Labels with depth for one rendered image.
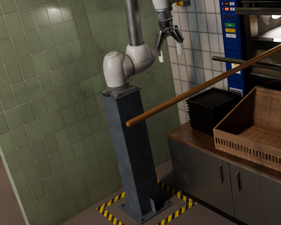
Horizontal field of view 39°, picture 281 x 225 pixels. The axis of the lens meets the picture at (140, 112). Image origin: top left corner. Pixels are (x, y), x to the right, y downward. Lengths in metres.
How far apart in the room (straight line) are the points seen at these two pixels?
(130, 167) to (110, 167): 0.51
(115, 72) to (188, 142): 0.71
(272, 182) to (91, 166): 1.49
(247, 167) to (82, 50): 1.45
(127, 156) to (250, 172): 0.88
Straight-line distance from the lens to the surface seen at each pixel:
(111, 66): 2.67
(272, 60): 2.82
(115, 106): 2.71
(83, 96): 3.08
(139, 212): 3.16
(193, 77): 3.39
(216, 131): 2.63
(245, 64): 2.30
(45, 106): 2.96
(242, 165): 2.54
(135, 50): 2.73
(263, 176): 2.48
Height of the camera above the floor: 1.94
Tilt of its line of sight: 23 degrees down
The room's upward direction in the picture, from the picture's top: 11 degrees counter-clockwise
